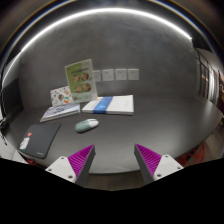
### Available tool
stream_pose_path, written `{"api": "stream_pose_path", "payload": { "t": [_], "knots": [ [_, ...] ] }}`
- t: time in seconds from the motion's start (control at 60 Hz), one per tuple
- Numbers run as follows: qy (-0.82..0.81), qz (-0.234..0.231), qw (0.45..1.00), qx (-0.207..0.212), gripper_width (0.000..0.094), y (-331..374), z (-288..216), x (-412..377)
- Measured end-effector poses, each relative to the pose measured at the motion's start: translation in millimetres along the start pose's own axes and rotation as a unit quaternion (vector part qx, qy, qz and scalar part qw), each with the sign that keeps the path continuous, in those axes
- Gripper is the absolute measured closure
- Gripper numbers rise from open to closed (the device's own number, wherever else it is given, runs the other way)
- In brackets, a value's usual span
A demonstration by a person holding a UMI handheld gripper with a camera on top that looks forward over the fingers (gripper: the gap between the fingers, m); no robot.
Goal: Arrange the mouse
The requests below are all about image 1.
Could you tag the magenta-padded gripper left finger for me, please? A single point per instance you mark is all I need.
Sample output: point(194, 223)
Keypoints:
point(60, 166)

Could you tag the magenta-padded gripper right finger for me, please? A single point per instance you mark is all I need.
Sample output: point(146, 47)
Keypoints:
point(166, 165)

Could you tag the green and white computer mouse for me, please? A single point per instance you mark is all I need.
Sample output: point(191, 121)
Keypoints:
point(85, 126)

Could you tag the black mouse pad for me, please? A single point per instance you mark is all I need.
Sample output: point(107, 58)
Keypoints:
point(40, 138)

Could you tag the striped grey book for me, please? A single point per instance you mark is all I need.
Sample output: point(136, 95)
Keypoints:
point(60, 111)

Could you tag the white sticker card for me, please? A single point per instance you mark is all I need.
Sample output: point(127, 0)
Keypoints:
point(60, 96)

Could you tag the white book with blue band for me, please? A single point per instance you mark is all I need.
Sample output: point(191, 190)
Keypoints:
point(120, 104)

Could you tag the green menu sign stand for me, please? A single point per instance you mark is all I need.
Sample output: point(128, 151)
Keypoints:
point(80, 80)

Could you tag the dark-framed glass door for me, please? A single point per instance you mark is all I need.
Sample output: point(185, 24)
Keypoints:
point(206, 80)

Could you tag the white ceiling light strip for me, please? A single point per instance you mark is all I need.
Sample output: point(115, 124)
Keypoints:
point(112, 10)

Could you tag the red chair frame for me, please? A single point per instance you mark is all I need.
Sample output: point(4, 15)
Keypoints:
point(199, 155)

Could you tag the white wall plates group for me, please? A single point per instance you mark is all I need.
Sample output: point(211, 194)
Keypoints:
point(120, 74)

